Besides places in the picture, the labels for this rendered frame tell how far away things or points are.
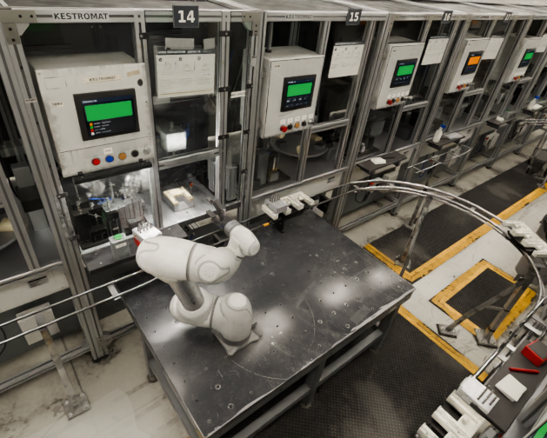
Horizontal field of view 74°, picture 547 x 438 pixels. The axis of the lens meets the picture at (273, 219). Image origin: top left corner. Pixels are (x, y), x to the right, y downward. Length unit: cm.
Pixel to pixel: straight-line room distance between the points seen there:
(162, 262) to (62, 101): 83
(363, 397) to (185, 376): 129
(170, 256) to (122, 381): 157
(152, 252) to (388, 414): 193
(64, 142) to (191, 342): 109
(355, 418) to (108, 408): 149
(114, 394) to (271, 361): 114
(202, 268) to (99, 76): 95
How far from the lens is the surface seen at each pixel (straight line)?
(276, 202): 244
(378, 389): 277
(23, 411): 278
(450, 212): 479
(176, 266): 123
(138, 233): 204
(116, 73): 177
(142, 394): 263
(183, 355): 191
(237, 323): 176
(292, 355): 194
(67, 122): 178
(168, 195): 239
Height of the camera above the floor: 228
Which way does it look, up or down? 36 degrees down
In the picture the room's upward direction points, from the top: 8 degrees clockwise
